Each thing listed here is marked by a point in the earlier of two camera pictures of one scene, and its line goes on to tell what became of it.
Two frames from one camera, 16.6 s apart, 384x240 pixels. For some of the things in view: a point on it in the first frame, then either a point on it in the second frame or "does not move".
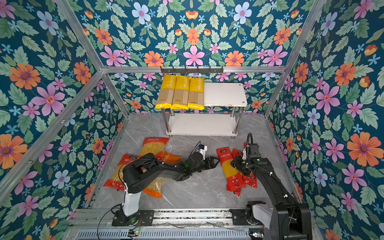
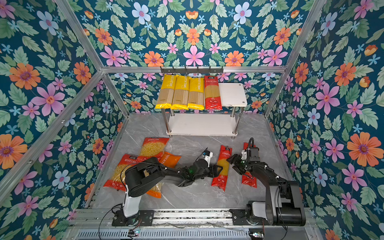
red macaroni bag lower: (116, 181) does not move
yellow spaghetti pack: (196, 94) does not move
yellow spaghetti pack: (180, 99) does not move
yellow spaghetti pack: (165, 97) does not move
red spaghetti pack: (234, 179) -> (212, 99)
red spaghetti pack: (251, 180) -> (224, 157)
